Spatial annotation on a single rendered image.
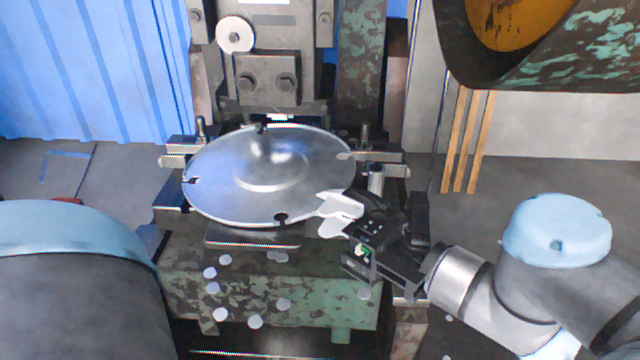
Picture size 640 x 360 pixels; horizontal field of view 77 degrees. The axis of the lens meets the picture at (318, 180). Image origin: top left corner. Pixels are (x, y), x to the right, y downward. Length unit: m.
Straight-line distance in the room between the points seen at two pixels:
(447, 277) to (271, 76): 0.37
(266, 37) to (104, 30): 1.60
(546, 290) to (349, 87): 0.65
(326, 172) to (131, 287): 0.51
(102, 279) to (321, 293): 0.58
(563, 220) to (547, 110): 1.89
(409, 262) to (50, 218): 0.39
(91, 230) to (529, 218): 0.32
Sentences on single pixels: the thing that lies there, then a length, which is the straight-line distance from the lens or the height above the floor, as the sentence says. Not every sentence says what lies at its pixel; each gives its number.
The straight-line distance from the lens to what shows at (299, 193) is 0.63.
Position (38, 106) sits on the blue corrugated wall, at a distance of 2.57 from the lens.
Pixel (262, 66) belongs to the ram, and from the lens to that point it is 0.62.
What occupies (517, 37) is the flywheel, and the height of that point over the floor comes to 1.02.
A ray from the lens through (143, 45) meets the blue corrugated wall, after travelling 2.12.
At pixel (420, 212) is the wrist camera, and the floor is 0.82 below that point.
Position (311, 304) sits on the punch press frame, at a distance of 0.76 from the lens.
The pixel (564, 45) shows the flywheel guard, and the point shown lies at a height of 1.06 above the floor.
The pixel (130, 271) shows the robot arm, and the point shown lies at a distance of 0.20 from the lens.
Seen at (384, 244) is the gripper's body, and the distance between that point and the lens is 0.51.
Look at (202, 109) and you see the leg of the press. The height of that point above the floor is 0.71.
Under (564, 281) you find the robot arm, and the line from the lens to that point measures 0.39.
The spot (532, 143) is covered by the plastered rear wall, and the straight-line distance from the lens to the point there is 2.34.
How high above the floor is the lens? 1.18
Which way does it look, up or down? 37 degrees down
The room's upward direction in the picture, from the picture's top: straight up
